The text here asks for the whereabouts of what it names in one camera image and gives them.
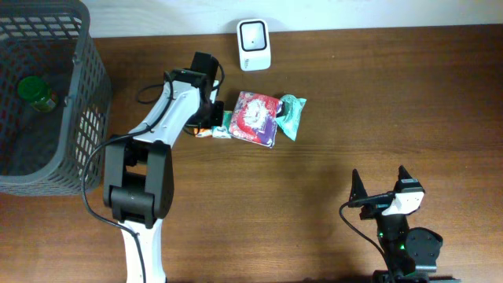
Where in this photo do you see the teal tissue packet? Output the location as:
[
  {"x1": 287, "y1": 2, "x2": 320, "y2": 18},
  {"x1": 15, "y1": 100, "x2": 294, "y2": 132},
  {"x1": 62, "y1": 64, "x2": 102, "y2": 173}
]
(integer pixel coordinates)
[{"x1": 212, "y1": 111, "x2": 233, "y2": 138}]

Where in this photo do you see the orange tissue packet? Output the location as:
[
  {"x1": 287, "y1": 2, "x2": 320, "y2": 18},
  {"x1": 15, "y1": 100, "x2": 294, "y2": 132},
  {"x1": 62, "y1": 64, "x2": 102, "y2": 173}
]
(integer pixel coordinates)
[{"x1": 194, "y1": 128, "x2": 213, "y2": 138}]

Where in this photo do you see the red purple floral pack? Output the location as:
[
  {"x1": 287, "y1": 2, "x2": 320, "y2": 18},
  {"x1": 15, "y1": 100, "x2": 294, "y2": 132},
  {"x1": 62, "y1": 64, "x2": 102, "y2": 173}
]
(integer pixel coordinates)
[{"x1": 229, "y1": 91, "x2": 282, "y2": 148}]

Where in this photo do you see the mint green wipes packet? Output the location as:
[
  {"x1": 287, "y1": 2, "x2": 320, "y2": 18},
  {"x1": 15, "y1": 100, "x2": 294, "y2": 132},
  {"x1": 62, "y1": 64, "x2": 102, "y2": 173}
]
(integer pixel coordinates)
[{"x1": 276, "y1": 94, "x2": 307, "y2": 141}]

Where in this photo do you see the green lid glass jar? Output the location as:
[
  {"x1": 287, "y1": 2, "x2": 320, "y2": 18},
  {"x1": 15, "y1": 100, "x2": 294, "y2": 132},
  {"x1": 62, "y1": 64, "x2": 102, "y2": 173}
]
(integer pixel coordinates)
[{"x1": 17, "y1": 75, "x2": 58, "y2": 112}]

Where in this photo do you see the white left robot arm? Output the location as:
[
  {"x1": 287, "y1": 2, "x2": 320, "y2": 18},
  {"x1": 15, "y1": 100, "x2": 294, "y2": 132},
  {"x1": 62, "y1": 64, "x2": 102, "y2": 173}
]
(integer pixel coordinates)
[{"x1": 103, "y1": 52, "x2": 223, "y2": 282}]

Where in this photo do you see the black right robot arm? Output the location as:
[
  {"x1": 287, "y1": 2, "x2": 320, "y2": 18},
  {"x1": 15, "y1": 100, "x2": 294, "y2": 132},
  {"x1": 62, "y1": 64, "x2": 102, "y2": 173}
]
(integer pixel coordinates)
[{"x1": 339, "y1": 166, "x2": 458, "y2": 282}]

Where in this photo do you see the white black barcode scanner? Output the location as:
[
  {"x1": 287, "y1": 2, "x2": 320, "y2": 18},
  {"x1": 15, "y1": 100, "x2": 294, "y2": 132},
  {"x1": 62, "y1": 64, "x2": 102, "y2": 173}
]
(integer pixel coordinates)
[{"x1": 237, "y1": 19, "x2": 272, "y2": 72}]

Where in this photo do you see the grey plastic mesh basket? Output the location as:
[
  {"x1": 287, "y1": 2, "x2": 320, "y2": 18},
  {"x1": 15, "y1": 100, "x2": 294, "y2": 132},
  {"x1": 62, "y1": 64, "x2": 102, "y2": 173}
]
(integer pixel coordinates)
[{"x1": 1, "y1": 1, "x2": 112, "y2": 196}]

